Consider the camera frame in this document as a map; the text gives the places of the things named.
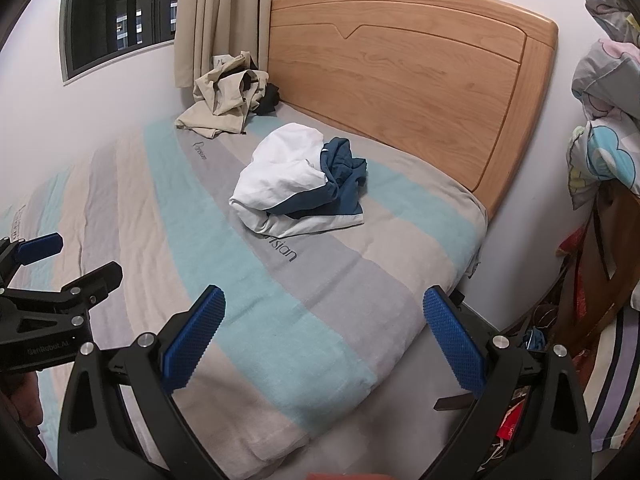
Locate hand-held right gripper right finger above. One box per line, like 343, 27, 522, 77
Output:
422, 285, 593, 480

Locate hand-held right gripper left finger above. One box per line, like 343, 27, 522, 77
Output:
57, 285, 228, 480

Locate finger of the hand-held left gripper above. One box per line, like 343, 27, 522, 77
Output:
0, 232, 65, 291
59, 261, 124, 327

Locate blue and white hooded jacket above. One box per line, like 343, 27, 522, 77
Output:
229, 122, 368, 238

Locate beige crumpled clothes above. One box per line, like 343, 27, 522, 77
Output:
175, 51, 271, 138

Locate person's left hand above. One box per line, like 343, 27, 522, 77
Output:
0, 371, 43, 428

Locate striped bed blanket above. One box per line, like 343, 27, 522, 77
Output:
0, 110, 488, 461

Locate striped cloth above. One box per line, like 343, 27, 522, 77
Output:
582, 305, 640, 456

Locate brown bag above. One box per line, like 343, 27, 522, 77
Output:
552, 180, 640, 361

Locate black cloth item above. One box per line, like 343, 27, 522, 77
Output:
252, 82, 281, 116

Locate cartoon printed quilt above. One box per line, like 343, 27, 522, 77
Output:
567, 0, 640, 211

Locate dark framed window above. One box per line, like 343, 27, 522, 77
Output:
60, 0, 186, 86

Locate wooden bed headboard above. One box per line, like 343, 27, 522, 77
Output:
267, 0, 560, 223

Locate beige curtain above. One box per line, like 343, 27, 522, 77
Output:
172, 0, 276, 90

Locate dark belt strap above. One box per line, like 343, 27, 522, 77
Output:
434, 395, 476, 413

